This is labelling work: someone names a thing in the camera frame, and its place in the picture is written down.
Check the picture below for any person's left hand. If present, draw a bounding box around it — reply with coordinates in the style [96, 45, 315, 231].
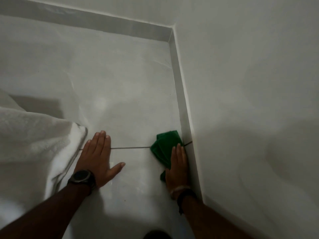
[74, 130, 126, 189]

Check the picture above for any person's right hand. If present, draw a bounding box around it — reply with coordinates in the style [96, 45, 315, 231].
[165, 143, 190, 195]

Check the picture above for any green cloth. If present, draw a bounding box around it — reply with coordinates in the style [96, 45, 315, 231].
[150, 130, 185, 183]

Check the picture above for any person's left forearm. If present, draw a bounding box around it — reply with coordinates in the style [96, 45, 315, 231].
[0, 182, 92, 239]

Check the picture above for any person's right forearm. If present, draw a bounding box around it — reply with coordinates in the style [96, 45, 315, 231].
[182, 195, 253, 239]

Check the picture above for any black wristwatch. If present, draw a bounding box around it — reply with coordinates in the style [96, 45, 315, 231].
[67, 169, 97, 195]

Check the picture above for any black wrist band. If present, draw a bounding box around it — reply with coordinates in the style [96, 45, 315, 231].
[176, 189, 198, 216]

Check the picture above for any white towel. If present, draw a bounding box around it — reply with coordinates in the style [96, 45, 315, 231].
[0, 89, 87, 231]

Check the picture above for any silver bracelet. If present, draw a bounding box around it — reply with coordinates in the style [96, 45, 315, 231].
[170, 185, 191, 200]

